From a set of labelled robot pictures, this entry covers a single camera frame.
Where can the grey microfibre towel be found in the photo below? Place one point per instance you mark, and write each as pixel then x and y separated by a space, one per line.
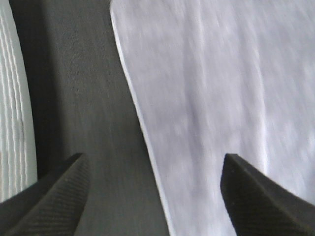
pixel 210 77

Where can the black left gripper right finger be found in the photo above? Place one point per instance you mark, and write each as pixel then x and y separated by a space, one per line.
pixel 257 206

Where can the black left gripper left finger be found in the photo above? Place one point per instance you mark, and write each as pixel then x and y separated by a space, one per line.
pixel 51 207

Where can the grey perforated laundry basket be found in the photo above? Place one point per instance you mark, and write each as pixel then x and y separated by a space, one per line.
pixel 18 165

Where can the black table cloth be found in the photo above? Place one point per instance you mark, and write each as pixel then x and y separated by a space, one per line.
pixel 81 103

